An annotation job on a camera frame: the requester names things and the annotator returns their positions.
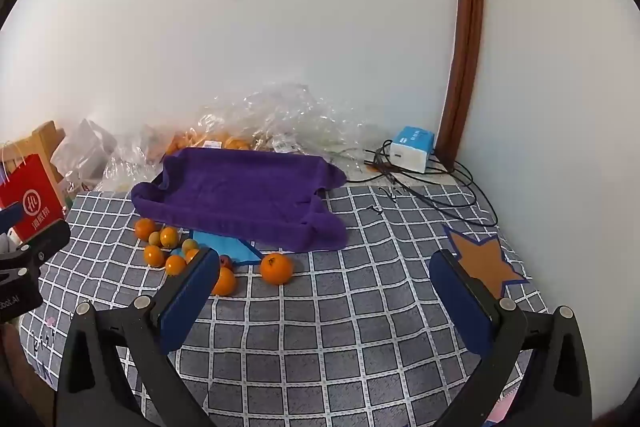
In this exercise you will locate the purple towel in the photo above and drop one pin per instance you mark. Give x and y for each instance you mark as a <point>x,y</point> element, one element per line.
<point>240,192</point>

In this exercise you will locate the blue and white tissue box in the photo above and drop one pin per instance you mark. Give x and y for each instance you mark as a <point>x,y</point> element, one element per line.
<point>412,149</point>

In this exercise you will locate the red paper bag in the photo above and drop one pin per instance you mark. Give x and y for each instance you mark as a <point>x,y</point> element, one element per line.
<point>35,202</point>

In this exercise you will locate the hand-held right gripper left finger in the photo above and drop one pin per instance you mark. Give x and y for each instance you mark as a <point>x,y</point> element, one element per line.
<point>187,302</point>

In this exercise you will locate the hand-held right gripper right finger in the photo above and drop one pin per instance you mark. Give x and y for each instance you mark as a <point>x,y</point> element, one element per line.
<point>457,302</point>

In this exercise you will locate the red hawthorn berry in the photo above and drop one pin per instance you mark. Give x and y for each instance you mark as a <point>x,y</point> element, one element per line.
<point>226,261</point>

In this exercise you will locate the large crinkled clear plastic bag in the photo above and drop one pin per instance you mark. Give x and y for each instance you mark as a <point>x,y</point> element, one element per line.
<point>280,112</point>

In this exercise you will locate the grey plastic bag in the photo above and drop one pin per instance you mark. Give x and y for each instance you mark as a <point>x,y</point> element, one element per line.
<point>82,147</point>

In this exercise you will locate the brown wooden door frame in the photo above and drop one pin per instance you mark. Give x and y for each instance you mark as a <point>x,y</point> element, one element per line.
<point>470,7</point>

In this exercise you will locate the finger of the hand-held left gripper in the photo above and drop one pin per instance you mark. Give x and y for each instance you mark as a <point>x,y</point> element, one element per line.
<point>10,218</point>
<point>47,237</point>

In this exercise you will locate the pile of bagged oranges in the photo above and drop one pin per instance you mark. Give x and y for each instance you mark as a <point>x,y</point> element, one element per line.
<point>235,143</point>

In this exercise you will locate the green jujube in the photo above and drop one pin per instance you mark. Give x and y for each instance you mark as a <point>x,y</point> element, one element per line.
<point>189,245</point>
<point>155,239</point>

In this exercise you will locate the grey checkered bedsheet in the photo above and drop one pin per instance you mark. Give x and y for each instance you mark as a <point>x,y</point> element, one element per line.
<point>350,307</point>

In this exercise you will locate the small clear plastic bag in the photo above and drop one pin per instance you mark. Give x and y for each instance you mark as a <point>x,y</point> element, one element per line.
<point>130,157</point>

